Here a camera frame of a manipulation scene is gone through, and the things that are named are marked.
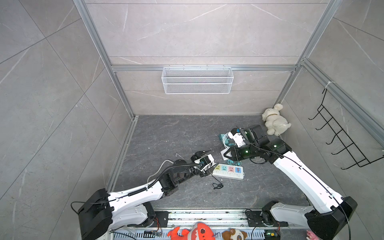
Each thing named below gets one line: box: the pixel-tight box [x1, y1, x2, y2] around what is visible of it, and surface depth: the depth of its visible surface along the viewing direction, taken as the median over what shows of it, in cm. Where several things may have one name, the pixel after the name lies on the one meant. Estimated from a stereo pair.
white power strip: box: [212, 163, 245, 180], surface depth 89 cm
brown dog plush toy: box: [221, 228, 247, 240], surface depth 70 cm
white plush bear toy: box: [262, 103, 292, 136], surface depth 108 cm
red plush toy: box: [167, 222, 216, 240], surface depth 66 cm
